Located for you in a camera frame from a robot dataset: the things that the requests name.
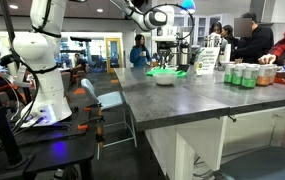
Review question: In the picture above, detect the orange handled clamp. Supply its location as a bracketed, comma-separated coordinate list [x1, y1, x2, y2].
[77, 116, 105, 143]

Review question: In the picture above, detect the woman in blue jacket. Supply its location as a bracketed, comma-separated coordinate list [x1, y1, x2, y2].
[130, 34, 152, 67]

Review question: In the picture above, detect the white paper sign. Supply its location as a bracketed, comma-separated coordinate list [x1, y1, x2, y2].
[195, 47, 220, 76]

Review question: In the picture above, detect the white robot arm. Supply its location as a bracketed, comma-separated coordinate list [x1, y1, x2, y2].
[1, 0, 85, 128]

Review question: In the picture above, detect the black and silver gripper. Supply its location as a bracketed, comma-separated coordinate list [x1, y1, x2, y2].
[152, 26, 178, 54]

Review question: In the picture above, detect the green folded cloth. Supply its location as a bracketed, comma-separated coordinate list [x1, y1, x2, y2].
[146, 67, 187, 78]

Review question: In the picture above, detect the white ceramic bowl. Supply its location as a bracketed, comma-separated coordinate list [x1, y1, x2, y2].
[153, 73, 177, 85]

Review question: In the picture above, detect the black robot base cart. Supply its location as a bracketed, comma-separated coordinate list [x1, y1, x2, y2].
[0, 108, 96, 180]

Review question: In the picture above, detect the green label can middle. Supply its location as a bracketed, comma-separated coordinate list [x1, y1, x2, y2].
[232, 64, 245, 85]

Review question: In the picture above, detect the green label can right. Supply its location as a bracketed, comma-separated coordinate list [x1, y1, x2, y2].
[224, 64, 235, 83]

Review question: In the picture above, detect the long haired person in black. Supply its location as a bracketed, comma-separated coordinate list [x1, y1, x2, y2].
[221, 25, 239, 61]

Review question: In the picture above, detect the person in black jacket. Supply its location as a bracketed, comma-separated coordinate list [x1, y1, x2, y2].
[232, 12, 274, 64]

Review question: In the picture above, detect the grey round stool seat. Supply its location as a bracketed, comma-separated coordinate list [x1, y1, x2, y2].
[213, 147, 285, 180]

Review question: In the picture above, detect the light blue chair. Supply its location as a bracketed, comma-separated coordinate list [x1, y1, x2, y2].
[81, 78, 137, 160]

